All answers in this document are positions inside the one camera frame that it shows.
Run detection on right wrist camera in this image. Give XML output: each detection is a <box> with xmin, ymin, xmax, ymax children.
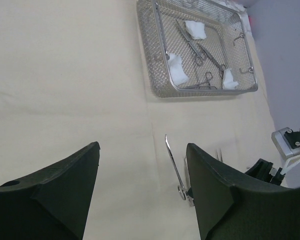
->
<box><xmin>271</xmin><ymin>127</ymin><xmax>300</xmax><ymax>160</ymax></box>

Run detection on white gauze pad left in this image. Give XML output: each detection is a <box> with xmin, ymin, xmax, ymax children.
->
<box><xmin>167</xmin><ymin>53</ymin><xmax>189</xmax><ymax>86</ymax></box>

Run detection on beige surgical wrap cloth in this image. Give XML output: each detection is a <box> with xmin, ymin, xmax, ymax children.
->
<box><xmin>0</xmin><ymin>0</ymin><xmax>281</xmax><ymax>240</ymax></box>

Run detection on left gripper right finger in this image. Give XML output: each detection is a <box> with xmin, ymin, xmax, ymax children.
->
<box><xmin>186</xmin><ymin>143</ymin><xmax>300</xmax><ymax>240</ymax></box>

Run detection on steel tweezers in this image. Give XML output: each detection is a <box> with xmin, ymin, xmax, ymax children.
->
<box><xmin>183</xmin><ymin>156</ymin><xmax>191</xmax><ymax>189</ymax></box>
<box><xmin>215</xmin><ymin>148</ymin><xmax>223</xmax><ymax>162</ymax></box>

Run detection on curved steel clamp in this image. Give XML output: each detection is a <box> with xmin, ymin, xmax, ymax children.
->
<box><xmin>164</xmin><ymin>134</ymin><xmax>195</xmax><ymax>207</ymax></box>

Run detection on steel surgical scissors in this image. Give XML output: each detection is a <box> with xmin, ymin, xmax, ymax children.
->
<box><xmin>197</xmin><ymin>43</ymin><xmax>226</xmax><ymax>72</ymax></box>

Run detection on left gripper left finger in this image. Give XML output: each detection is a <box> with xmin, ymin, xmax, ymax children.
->
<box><xmin>0</xmin><ymin>141</ymin><xmax>100</xmax><ymax>240</ymax></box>

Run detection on steel forceps clamp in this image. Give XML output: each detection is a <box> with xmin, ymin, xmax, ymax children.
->
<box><xmin>175</xmin><ymin>19</ymin><xmax>205</xmax><ymax>66</ymax></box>

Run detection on white gauze pad top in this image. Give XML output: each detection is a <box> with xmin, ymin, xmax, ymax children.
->
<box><xmin>184</xmin><ymin>20</ymin><xmax>207</xmax><ymax>40</ymax></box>

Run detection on wire mesh instrument tray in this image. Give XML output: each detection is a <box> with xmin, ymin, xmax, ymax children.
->
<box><xmin>136</xmin><ymin>0</ymin><xmax>258</xmax><ymax>98</ymax></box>

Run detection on steel hemostat lower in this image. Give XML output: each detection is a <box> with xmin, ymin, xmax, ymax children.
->
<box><xmin>184</xmin><ymin>71</ymin><xmax>217</xmax><ymax>90</ymax></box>

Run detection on white gauze pad right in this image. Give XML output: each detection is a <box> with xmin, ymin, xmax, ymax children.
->
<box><xmin>222</xmin><ymin>68</ymin><xmax>239</xmax><ymax>90</ymax></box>

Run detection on white gauze pad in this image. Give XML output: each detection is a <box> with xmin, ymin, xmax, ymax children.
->
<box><xmin>167</xmin><ymin>53</ymin><xmax>189</xmax><ymax>86</ymax></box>
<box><xmin>184</xmin><ymin>20</ymin><xmax>207</xmax><ymax>40</ymax></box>
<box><xmin>222</xmin><ymin>68</ymin><xmax>239</xmax><ymax>90</ymax></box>

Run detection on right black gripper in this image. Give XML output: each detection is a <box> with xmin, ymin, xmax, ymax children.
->
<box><xmin>245</xmin><ymin>158</ymin><xmax>286</xmax><ymax>186</ymax></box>

